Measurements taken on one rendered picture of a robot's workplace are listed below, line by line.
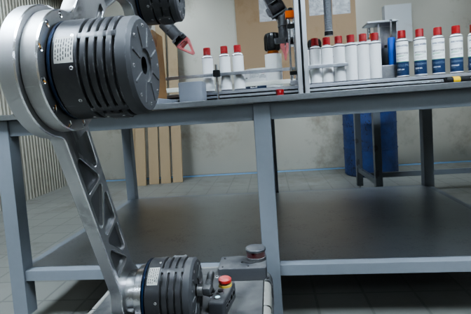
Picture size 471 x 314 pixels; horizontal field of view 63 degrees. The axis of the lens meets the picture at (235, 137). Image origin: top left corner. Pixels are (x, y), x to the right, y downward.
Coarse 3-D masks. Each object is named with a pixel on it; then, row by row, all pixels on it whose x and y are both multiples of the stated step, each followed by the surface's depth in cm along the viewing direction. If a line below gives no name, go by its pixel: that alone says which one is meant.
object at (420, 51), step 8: (416, 32) 168; (416, 40) 167; (424, 40) 166; (416, 48) 167; (424, 48) 166; (416, 56) 168; (424, 56) 167; (416, 64) 168; (424, 64) 167; (416, 72) 168; (424, 72) 167
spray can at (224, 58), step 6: (222, 48) 176; (222, 54) 176; (222, 60) 176; (228, 60) 176; (222, 66) 176; (228, 66) 176; (222, 72) 176; (222, 78) 177; (228, 78) 176; (222, 84) 177; (228, 84) 176; (222, 90) 177
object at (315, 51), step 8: (312, 40) 173; (312, 48) 172; (320, 48) 173; (312, 56) 172; (320, 56) 173; (312, 64) 173; (312, 72) 173; (320, 72) 173; (312, 80) 174; (320, 80) 173
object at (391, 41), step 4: (388, 40) 174; (392, 40) 173; (388, 44) 174; (392, 44) 173; (388, 48) 174; (392, 48) 173; (388, 52) 174; (392, 52) 173; (388, 56) 175; (392, 56) 173; (388, 60) 175; (392, 60) 173; (388, 64) 175
